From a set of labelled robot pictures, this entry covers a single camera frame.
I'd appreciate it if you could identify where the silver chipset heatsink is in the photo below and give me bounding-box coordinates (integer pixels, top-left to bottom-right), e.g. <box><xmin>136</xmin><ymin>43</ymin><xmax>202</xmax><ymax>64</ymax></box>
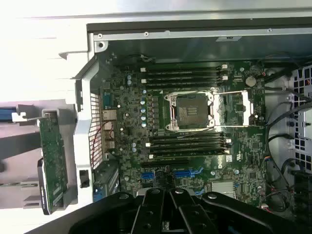
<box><xmin>211</xmin><ymin>181</ymin><xmax>236</xmax><ymax>199</ymax></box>

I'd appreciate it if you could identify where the blue expansion slot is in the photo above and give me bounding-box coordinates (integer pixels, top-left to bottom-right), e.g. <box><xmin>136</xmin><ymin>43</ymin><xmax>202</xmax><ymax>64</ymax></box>
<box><xmin>140</xmin><ymin>170</ymin><xmax>196</xmax><ymax>181</ymax></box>

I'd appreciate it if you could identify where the long black expansion slot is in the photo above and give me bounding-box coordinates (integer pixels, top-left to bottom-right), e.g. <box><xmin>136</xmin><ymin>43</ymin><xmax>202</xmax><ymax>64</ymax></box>
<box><xmin>141</xmin><ymin>160</ymin><xmax>190</xmax><ymax>168</ymax></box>

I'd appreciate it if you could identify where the green RAM stick with label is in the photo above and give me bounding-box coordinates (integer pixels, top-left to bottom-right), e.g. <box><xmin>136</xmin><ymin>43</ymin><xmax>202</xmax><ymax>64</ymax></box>
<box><xmin>148</xmin><ymin>153</ymin><xmax>228</xmax><ymax>162</ymax></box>

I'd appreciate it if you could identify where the black RAM slot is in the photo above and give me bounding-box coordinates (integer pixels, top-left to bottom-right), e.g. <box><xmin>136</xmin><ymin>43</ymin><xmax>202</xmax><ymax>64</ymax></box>
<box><xmin>140</xmin><ymin>64</ymin><xmax>229</xmax><ymax>72</ymax></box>
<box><xmin>149</xmin><ymin>146</ymin><xmax>226</xmax><ymax>153</ymax></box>
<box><xmin>140</xmin><ymin>76</ymin><xmax>229</xmax><ymax>83</ymax></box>
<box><xmin>145</xmin><ymin>139</ymin><xmax>232</xmax><ymax>147</ymax></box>
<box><xmin>145</xmin><ymin>71</ymin><xmax>226</xmax><ymax>77</ymax></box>
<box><xmin>149</xmin><ymin>133</ymin><xmax>232</xmax><ymax>140</ymax></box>
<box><xmin>145</xmin><ymin>82</ymin><xmax>226</xmax><ymax>88</ymax></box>

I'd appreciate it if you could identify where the grey open PC case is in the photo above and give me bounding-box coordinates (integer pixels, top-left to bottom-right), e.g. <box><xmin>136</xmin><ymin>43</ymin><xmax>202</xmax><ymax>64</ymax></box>
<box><xmin>58</xmin><ymin>23</ymin><xmax>312</xmax><ymax>234</ymax></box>

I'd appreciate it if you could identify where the green motherboard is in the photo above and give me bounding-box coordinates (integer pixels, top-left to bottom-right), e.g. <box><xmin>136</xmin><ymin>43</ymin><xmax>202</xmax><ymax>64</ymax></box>
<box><xmin>97</xmin><ymin>59</ymin><xmax>268</xmax><ymax>210</ymax></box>

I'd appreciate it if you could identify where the CPU socket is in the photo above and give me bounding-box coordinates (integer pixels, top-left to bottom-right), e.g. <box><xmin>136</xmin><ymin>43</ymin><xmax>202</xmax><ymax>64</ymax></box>
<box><xmin>163</xmin><ymin>92</ymin><xmax>215</xmax><ymax>132</ymax></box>

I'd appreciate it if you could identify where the silver socket cover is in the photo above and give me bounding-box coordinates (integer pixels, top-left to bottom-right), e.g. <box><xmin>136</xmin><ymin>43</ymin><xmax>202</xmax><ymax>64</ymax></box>
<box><xmin>210</xmin><ymin>89</ymin><xmax>259</xmax><ymax>127</ymax></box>

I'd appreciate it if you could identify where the grey parts rack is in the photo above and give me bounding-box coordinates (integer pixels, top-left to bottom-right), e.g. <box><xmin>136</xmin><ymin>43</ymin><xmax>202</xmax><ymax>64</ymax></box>
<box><xmin>0</xmin><ymin>101</ymin><xmax>78</xmax><ymax>210</ymax></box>

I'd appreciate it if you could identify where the metal disk bay cage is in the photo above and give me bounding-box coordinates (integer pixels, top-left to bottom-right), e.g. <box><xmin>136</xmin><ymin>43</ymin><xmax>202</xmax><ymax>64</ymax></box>
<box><xmin>290</xmin><ymin>65</ymin><xmax>312</xmax><ymax>171</ymax></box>

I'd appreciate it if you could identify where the hard disk with blue bracket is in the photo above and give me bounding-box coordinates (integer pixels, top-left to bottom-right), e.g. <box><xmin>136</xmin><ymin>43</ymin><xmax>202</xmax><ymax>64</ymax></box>
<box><xmin>0</xmin><ymin>101</ymin><xmax>27</xmax><ymax>124</ymax></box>

